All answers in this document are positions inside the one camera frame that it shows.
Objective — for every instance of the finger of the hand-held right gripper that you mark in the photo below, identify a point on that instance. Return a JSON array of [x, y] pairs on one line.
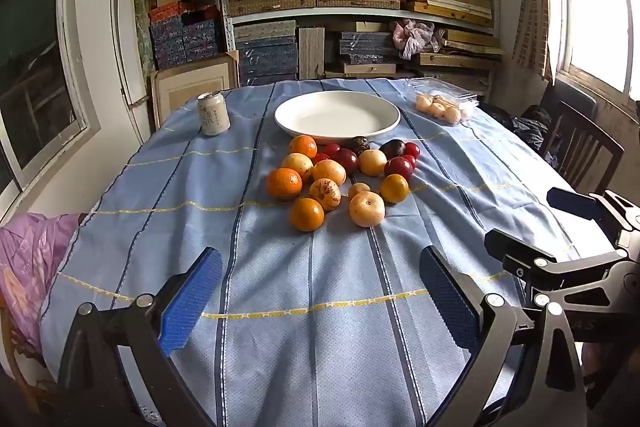
[[572, 203], [515, 252]]

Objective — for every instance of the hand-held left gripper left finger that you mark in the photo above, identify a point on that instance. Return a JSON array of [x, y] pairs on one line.
[[192, 302]]

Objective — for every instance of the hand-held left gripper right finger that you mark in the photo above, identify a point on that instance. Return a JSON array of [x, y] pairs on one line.
[[447, 302]]

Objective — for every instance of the yellow-orange orange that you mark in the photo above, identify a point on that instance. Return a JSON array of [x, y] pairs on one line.
[[307, 214], [394, 188]]

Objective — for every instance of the small red plum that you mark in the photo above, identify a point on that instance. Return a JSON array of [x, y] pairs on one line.
[[412, 150], [413, 162], [332, 150], [320, 157]]

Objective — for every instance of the small pale yellow apple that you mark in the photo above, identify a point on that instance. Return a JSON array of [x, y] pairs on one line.
[[359, 189]]

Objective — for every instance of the large dark red plum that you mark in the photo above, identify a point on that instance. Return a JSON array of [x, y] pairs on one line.
[[346, 160], [398, 167]]

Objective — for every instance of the deep orange tangerine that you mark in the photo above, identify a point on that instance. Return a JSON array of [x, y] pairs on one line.
[[284, 183], [303, 146]]

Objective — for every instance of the dark purple mangosteen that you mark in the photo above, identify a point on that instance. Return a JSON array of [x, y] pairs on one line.
[[392, 148], [359, 144]]

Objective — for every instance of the speckled pale yellow apple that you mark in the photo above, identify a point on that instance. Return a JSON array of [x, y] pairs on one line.
[[325, 194]]

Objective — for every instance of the white plate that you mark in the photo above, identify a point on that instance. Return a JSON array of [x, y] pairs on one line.
[[335, 117]]

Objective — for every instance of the dark wooden chair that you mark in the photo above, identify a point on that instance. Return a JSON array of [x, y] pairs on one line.
[[582, 142]]

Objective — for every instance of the dark clothes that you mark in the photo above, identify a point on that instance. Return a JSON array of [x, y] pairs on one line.
[[525, 124]]

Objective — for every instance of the blue striped tablecloth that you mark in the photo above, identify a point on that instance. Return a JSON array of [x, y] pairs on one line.
[[280, 267]]

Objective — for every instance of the pile of beige longans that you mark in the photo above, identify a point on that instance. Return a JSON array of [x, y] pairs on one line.
[[437, 109]]

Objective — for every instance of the pink quilt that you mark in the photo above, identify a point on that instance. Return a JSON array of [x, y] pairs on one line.
[[30, 267]]

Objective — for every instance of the white drink can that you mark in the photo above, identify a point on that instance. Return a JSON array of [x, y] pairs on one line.
[[214, 114]]

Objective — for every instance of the bright sunlit window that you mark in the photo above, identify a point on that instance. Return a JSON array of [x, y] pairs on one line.
[[595, 7]]

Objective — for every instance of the beige framed picture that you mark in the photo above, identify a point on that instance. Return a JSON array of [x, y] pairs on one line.
[[190, 89]]

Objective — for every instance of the pink plastic bag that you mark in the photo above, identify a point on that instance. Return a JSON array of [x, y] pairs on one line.
[[412, 34]]

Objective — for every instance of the white leaning board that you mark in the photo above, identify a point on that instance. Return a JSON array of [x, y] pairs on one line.
[[120, 47]]

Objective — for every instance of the green marbled board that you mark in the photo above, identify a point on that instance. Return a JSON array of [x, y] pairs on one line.
[[142, 27]]

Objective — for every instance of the white-framed dark window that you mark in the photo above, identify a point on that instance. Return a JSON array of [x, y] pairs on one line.
[[35, 57]]

